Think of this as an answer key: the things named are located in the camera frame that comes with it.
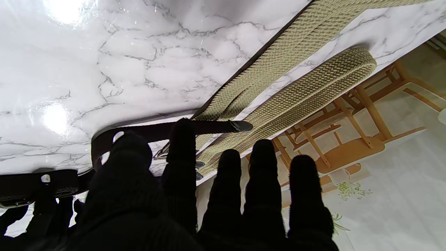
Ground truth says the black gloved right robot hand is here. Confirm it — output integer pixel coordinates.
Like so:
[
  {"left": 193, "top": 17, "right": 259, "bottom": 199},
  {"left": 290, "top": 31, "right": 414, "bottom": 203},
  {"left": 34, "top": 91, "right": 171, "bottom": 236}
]
[{"left": 0, "top": 195, "right": 85, "bottom": 251}]

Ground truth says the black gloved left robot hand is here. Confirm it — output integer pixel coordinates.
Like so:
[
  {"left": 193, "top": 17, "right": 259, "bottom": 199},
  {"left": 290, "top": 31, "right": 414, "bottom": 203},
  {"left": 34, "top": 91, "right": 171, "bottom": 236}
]
[{"left": 63, "top": 119, "right": 338, "bottom": 251}]

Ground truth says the dark brown woven belt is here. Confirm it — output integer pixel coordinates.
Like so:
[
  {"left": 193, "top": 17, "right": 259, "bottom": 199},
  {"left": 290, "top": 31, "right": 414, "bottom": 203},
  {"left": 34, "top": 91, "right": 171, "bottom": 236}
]
[{"left": 0, "top": 120, "right": 254, "bottom": 208}]

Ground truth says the beige woven belt folded double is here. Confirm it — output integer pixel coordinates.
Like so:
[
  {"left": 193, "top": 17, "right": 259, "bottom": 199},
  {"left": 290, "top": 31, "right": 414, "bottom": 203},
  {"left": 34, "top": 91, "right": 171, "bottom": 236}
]
[
  {"left": 194, "top": 47, "right": 378, "bottom": 181},
  {"left": 153, "top": 0, "right": 433, "bottom": 159}
]

